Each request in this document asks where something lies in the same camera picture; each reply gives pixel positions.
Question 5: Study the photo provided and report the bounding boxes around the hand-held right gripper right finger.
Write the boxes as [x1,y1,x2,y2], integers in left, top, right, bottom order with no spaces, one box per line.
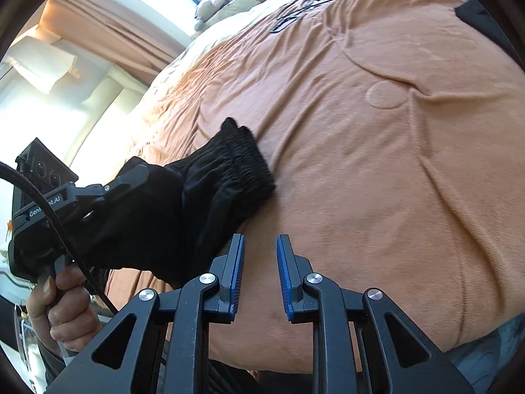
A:
[276,234,476,394]

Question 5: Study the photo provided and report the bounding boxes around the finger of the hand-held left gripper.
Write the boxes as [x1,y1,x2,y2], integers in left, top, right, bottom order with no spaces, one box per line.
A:
[104,162,150,198]

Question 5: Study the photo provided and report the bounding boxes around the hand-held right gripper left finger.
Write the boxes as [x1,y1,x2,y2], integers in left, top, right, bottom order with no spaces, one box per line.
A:
[63,234,247,394]

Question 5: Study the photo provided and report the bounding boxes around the black pants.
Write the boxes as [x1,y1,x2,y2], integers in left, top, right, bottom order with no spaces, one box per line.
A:
[61,117,276,290]

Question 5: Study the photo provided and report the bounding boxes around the person's left hand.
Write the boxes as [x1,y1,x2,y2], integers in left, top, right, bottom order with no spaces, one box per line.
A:
[27,265,102,364]

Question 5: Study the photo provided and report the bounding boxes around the cream padded headboard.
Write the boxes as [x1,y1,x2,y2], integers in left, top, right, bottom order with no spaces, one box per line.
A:
[68,68,150,167]

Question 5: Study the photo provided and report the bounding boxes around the orange blanket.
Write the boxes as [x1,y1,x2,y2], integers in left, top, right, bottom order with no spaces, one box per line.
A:
[102,0,521,374]

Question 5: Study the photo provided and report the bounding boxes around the hanging white cloth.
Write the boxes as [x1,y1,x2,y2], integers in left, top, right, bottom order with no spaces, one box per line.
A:
[10,37,78,95]

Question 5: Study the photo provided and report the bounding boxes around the pink curtain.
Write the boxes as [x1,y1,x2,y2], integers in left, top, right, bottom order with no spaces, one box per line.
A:
[41,0,193,87]

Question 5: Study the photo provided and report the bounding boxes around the beige teddy bear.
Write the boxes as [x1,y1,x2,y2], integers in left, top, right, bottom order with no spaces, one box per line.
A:
[193,0,227,31]

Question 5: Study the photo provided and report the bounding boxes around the flat folded black garment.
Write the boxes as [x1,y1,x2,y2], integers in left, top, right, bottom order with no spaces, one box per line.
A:
[454,0,517,56]

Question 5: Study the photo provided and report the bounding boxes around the black braided cable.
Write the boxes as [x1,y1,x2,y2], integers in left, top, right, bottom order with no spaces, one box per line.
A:
[0,160,119,315]

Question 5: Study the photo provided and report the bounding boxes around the tangled black cable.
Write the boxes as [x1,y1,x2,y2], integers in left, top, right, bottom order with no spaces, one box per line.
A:
[270,0,372,34]

